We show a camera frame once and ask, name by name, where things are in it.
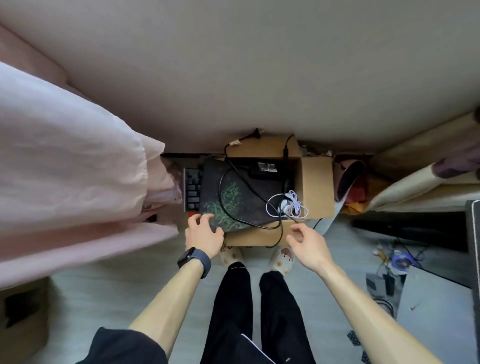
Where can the maroon round bag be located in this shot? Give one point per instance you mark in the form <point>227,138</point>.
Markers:
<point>348,176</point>

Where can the person's right forearm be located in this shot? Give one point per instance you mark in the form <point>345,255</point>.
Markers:
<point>371,322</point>

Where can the person's left forearm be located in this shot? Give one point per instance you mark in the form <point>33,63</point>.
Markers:
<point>168,303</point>

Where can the brown cardboard box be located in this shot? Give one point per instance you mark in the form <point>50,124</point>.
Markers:
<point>317,187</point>
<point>22,326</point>

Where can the pink bedding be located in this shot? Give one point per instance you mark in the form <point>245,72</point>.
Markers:
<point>67,161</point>

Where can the person's left hand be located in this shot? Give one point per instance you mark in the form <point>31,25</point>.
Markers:
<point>202,236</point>

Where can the black smartwatch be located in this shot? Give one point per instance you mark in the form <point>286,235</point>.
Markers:
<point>197,257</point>

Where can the cream and purple curtain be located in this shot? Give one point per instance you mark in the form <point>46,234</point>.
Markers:
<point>412,176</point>

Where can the person's right hand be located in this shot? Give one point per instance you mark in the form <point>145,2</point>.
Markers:
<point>311,249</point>

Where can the small grey adapter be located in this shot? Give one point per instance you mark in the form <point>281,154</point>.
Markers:
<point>377,285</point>

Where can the dark green patterned mouse pad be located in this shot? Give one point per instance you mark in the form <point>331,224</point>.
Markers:
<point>243,202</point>

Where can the black keyboard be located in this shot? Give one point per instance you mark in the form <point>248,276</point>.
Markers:
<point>193,189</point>

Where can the black shirt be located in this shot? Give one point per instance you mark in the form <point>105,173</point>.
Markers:
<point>123,347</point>

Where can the red and yellow bag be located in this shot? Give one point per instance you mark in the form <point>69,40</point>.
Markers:
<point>360,198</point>

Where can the purple tape roll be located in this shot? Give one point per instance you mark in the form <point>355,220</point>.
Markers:
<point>401,260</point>

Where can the white patterned slipper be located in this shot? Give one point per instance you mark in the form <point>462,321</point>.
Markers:
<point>230,255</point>
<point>281,258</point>

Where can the black trousers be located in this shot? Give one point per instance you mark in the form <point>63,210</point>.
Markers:
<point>232,311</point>

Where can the black polka dot cloth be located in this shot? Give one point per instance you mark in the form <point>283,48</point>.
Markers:
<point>354,337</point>

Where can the light grey flat panel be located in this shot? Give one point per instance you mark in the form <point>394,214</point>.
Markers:
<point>435,322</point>

